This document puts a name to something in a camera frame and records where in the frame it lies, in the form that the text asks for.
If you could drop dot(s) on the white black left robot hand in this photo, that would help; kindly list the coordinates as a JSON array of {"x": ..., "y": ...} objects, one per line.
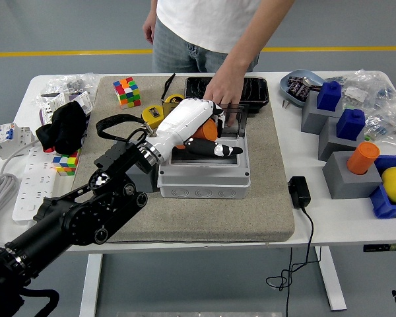
[{"x": 181, "y": 119}]

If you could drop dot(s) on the person's left hand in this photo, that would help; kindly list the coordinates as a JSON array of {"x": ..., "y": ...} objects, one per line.
[{"x": 222, "y": 89}]

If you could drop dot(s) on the person's right hand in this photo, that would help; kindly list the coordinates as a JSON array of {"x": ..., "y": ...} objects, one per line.
[{"x": 149, "y": 31}]

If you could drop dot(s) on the orange cylinder battery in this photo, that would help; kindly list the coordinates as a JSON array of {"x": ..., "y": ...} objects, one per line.
[
  {"x": 206, "y": 130},
  {"x": 363, "y": 158}
]

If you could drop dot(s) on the grey electrical box with lid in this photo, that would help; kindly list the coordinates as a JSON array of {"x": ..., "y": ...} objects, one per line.
[{"x": 204, "y": 185}]

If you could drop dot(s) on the person's left forearm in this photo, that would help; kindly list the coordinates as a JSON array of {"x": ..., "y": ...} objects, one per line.
[{"x": 254, "y": 43}]

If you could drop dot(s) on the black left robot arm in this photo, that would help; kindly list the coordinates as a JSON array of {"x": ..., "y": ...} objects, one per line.
[{"x": 69, "y": 218}]

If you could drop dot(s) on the person's right forearm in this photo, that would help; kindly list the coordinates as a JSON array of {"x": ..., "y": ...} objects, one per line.
[{"x": 151, "y": 11}]

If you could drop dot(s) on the yellow tape measure marked 5m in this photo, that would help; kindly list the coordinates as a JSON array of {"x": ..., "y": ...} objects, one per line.
[{"x": 171, "y": 98}]

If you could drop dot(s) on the yellow tape measure with sticker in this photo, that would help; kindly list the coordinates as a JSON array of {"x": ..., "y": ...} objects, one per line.
[{"x": 153, "y": 115}]

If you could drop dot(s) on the person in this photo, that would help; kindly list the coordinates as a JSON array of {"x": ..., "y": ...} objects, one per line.
[{"x": 201, "y": 20}]

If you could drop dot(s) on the table control panel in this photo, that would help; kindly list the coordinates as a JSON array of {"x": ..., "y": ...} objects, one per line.
[{"x": 382, "y": 248}]

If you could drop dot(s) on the large colourful puzzle cube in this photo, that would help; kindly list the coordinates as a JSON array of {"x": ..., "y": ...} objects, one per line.
[{"x": 127, "y": 92}]

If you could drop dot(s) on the blue-grey dish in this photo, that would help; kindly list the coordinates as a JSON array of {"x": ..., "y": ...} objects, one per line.
[{"x": 288, "y": 89}]

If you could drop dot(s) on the grey block with round hole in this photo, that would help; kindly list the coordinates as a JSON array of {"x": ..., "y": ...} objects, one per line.
[{"x": 150, "y": 180}]

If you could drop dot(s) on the white table leg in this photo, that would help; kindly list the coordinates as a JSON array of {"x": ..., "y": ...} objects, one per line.
[
  {"x": 331, "y": 280},
  {"x": 90, "y": 287}
]

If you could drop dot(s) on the dark purple circuit board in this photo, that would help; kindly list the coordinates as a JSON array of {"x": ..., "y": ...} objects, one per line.
[
  {"x": 307, "y": 90},
  {"x": 295, "y": 86}
]

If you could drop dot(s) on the grey block holder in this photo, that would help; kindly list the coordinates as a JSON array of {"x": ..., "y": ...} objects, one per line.
[
  {"x": 343, "y": 185},
  {"x": 313, "y": 119},
  {"x": 330, "y": 145}
]

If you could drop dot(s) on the clear bags of metal parts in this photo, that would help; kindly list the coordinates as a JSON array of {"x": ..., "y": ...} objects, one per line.
[{"x": 69, "y": 84}]

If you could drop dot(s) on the white printed packaging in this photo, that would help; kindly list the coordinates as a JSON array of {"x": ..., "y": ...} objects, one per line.
[{"x": 82, "y": 102}]

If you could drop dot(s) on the blue plastic bin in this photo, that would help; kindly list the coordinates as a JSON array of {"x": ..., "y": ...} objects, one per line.
[{"x": 386, "y": 204}]

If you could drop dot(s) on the grey-brown mat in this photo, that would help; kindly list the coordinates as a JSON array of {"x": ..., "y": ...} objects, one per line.
[{"x": 184, "y": 218}]

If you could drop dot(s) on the blue block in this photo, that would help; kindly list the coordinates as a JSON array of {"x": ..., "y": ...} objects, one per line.
[
  {"x": 330, "y": 97},
  {"x": 349, "y": 127}
]

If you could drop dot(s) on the black cloth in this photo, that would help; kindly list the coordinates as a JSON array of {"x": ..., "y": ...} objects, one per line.
[{"x": 64, "y": 128}]

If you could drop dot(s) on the small colourful puzzle cube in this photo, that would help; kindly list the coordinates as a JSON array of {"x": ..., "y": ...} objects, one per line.
[{"x": 66, "y": 163}]

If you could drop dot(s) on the black power adapter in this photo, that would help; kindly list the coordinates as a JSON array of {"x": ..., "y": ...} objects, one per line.
[{"x": 300, "y": 193}]

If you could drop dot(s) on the clear bags of small parts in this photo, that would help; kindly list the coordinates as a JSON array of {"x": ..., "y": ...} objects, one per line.
[{"x": 382, "y": 99}]

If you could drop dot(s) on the white power strip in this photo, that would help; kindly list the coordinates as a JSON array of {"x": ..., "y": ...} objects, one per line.
[{"x": 33, "y": 185}]

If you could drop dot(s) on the white circuit breaker blue switches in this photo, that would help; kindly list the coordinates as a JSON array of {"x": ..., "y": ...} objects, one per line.
[{"x": 10, "y": 138}]

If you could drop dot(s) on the black glossy enclosure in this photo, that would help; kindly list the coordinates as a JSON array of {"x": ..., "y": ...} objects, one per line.
[{"x": 257, "y": 92}]

